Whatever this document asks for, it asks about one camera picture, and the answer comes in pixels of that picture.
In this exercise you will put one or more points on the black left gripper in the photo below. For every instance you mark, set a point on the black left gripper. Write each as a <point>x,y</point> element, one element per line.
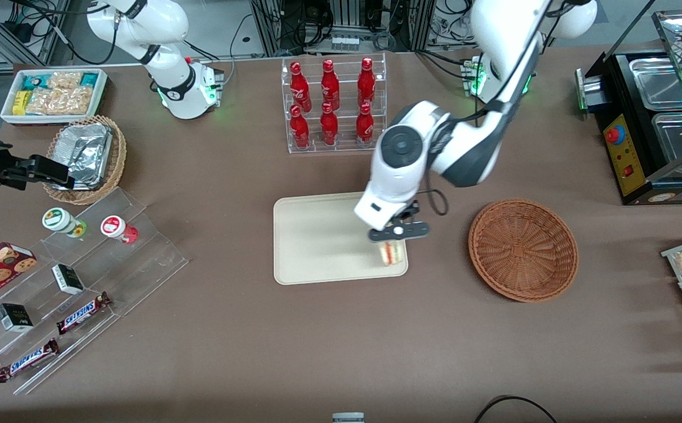
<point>411,210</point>

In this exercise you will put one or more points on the triangular sandwich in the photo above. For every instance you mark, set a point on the triangular sandwich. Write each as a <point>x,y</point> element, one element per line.
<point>392,254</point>

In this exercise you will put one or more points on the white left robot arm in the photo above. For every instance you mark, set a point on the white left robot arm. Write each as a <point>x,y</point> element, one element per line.
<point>464,147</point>

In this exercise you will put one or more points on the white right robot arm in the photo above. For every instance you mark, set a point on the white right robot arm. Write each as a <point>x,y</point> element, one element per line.
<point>164,23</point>

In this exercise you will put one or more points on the tan wicker basket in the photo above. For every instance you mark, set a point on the tan wicker basket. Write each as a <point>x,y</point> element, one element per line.
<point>119,158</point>

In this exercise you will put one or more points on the beige plastic tray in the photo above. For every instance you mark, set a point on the beige plastic tray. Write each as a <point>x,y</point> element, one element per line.
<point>317,247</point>

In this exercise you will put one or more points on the round brown wicker basket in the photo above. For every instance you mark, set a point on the round brown wicker basket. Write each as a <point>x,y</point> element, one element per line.
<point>523,249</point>

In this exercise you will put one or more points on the silver foil container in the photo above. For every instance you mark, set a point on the silver foil container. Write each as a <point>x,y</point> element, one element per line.
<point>85,153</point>

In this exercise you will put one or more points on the green lidded cup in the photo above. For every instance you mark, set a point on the green lidded cup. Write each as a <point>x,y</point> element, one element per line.
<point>59,220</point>

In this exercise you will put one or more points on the large clear cracker bag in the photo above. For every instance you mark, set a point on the large clear cracker bag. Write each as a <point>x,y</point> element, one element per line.
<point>59,101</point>

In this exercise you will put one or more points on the white rectangular snack bin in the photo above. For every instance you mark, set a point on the white rectangular snack bin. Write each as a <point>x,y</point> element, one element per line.
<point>9,116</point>

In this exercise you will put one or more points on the red lidded cup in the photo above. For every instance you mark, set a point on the red lidded cup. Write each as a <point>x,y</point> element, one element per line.
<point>114,227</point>

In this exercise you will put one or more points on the yellow snack packet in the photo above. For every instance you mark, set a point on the yellow snack packet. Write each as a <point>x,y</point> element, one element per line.
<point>20,103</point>

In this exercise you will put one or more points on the clear acrylic bottle rack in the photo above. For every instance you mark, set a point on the clear acrylic bottle rack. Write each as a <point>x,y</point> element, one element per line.
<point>347,148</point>

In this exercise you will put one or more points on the red cola bottle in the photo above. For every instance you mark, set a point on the red cola bottle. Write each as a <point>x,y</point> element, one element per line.
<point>365,126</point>
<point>330,85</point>
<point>299,129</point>
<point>329,126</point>
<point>366,82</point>
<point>299,85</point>

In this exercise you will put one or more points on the small clear cracker bag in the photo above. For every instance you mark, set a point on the small clear cracker bag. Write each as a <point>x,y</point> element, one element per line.
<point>64,80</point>

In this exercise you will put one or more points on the teal snack packet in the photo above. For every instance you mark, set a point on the teal snack packet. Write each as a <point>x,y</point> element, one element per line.
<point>89,79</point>
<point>32,82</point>

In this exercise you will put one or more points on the small black box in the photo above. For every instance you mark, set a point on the small black box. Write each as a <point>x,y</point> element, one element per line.
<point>14,318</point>
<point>68,279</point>

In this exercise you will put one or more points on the clear acrylic stepped display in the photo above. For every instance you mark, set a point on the clear acrylic stepped display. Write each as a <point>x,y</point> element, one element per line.
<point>153,258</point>

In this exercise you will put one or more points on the snickers chocolate bar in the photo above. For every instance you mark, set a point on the snickers chocolate bar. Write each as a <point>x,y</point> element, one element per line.
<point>28,360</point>
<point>82,313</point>

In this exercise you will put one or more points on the white power strip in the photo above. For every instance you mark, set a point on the white power strip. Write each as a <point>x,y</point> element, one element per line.
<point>344,43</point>

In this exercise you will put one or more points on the small grey device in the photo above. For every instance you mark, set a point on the small grey device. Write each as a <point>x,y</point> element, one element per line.
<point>348,418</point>

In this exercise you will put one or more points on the black food warmer machine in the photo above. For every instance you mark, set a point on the black food warmer machine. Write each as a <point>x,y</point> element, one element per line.
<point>632,182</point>

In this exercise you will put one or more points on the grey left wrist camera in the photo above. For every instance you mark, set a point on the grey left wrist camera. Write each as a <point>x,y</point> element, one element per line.
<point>385,234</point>

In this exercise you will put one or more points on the aluminium frame rack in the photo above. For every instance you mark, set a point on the aluminium frame rack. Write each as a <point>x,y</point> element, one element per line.
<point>270,29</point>

